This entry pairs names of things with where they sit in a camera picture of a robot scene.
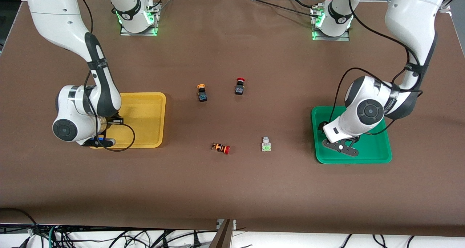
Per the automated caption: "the yellow plastic tray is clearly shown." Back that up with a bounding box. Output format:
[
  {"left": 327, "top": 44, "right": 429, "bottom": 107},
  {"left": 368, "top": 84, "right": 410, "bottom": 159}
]
[{"left": 88, "top": 92, "right": 167, "bottom": 149}]

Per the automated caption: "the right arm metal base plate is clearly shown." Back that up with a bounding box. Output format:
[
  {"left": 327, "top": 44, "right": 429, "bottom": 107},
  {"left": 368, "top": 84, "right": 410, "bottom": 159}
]
[{"left": 119, "top": 3, "right": 161, "bottom": 37}]

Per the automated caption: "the red button with striped body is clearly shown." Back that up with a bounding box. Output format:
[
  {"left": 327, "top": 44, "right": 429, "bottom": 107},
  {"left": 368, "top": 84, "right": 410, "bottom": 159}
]
[{"left": 212, "top": 142, "right": 231, "bottom": 155}]

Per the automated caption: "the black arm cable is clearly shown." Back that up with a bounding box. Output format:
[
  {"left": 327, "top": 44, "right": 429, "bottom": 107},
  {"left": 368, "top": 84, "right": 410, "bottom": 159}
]
[
  {"left": 73, "top": 0, "right": 136, "bottom": 152},
  {"left": 327, "top": 0, "right": 424, "bottom": 136}
]

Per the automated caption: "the brown table cover sheet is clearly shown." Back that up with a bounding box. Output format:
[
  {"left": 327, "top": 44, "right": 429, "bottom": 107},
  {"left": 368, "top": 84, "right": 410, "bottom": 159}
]
[{"left": 0, "top": 0, "right": 465, "bottom": 237}]

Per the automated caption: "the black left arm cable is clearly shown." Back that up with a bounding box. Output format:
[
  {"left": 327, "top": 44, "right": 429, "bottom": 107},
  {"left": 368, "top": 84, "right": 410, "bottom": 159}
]
[{"left": 327, "top": 0, "right": 424, "bottom": 136}]

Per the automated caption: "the black cable on table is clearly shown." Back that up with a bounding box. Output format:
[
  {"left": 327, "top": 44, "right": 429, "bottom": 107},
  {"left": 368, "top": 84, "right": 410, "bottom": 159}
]
[{"left": 246, "top": 0, "right": 320, "bottom": 16}]

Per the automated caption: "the dark table leg beam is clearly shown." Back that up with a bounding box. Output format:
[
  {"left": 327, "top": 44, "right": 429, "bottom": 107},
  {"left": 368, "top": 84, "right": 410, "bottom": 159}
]
[{"left": 209, "top": 219, "right": 234, "bottom": 248}]

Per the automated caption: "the green plastic tray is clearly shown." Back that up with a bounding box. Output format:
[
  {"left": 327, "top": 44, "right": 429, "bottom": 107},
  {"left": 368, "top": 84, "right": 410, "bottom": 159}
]
[{"left": 311, "top": 106, "right": 393, "bottom": 164}]

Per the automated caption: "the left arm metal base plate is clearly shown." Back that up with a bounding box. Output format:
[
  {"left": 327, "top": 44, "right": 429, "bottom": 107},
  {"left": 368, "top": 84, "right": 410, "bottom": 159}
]
[{"left": 311, "top": 6, "right": 351, "bottom": 42}]

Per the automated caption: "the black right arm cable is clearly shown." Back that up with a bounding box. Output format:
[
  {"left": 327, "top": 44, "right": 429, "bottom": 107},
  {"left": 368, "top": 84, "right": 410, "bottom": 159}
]
[{"left": 73, "top": 0, "right": 136, "bottom": 152}]

